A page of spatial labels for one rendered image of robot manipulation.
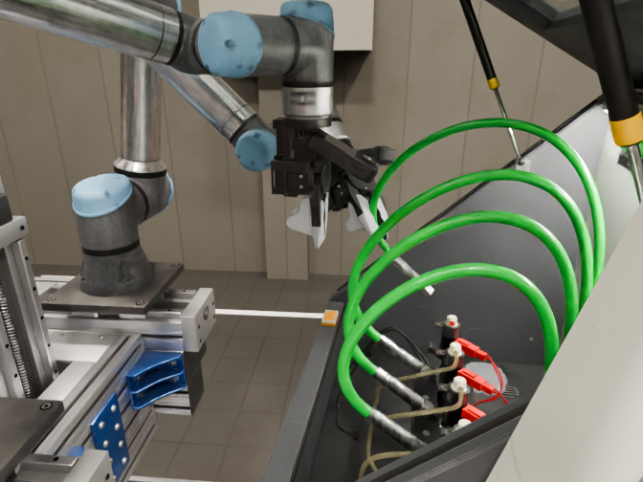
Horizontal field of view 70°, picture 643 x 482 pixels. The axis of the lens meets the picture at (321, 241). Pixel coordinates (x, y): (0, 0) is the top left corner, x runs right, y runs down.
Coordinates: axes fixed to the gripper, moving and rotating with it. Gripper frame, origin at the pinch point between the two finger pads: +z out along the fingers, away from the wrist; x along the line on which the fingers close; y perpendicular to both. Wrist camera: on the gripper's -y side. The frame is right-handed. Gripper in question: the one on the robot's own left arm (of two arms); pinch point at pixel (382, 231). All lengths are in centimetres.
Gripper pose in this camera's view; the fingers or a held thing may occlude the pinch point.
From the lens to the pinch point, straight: 86.5
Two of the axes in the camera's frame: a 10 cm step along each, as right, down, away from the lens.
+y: -6.1, 4.7, 6.4
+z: 3.6, 8.8, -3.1
